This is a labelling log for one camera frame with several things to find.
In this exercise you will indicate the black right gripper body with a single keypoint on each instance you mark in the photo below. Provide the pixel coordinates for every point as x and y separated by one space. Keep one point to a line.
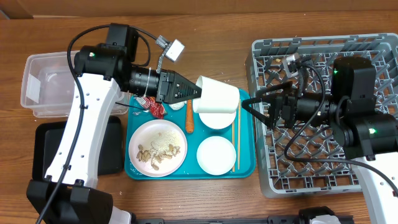
280 109

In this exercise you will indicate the white tissue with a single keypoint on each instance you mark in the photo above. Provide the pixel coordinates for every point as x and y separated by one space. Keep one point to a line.
177 106

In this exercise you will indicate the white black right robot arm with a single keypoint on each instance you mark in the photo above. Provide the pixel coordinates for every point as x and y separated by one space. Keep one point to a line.
368 137

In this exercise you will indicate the white plate with food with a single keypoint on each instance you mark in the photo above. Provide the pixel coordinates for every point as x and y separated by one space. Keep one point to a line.
157 148

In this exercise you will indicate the red snack wrapper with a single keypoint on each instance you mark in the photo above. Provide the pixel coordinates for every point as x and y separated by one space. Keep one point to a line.
157 110

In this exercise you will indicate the grey plastic dish rack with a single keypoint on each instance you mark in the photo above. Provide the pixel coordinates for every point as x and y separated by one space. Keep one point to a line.
294 171

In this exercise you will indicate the clear plastic bin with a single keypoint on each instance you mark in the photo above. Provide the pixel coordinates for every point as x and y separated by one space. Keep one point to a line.
49 89

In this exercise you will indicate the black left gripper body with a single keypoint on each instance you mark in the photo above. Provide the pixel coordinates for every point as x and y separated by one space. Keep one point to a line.
166 80

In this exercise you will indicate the white bowl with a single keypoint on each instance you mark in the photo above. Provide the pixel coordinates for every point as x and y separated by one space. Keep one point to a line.
215 155
217 120

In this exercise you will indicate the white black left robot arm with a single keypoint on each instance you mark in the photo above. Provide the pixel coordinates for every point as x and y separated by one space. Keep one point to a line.
67 192

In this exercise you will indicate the white paper cup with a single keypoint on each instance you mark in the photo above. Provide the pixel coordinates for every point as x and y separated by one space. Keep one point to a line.
216 97

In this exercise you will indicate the black plastic bin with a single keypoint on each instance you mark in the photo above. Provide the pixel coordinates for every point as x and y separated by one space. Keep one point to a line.
49 135

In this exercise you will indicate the teal plastic tray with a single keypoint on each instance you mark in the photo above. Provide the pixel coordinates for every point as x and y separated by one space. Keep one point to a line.
190 168

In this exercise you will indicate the orange carrot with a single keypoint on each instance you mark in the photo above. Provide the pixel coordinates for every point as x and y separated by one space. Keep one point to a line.
189 121

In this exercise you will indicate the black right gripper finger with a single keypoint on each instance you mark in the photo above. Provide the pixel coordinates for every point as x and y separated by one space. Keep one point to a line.
270 119
282 86

